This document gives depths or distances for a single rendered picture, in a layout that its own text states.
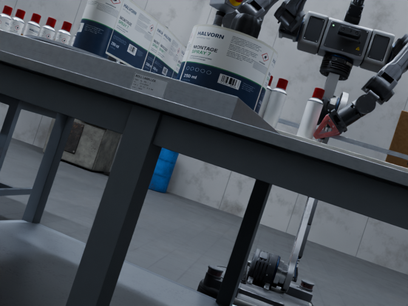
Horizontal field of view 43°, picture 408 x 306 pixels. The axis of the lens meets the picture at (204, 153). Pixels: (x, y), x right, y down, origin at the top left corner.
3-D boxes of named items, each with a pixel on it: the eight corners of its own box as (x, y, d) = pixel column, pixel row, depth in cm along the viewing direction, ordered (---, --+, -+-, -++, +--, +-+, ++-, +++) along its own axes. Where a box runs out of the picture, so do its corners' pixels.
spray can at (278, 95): (255, 135, 171) (274, 75, 171) (258, 136, 176) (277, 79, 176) (270, 139, 169) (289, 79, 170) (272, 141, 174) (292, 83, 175)
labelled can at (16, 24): (-4, 55, 207) (12, 6, 207) (4, 59, 212) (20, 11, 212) (6, 58, 205) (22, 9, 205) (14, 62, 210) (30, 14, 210)
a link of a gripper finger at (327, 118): (307, 127, 166) (333, 110, 164) (309, 130, 172) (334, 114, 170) (319, 144, 164) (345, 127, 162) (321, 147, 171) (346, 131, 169)
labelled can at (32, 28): (19, 63, 209) (36, 15, 209) (30, 67, 208) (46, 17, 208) (11, 60, 204) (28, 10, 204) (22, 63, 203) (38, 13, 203)
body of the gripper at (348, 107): (329, 112, 162) (350, 98, 161) (331, 117, 172) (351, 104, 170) (340, 129, 160) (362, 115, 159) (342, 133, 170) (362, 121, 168)
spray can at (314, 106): (291, 146, 167) (311, 85, 167) (293, 147, 172) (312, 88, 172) (306, 150, 165) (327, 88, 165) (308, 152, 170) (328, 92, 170)
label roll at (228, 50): (228, 113, 131) (246, 59, 131) (274, 120, 114) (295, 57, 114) (159, 86, 122) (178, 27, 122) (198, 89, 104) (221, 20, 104)
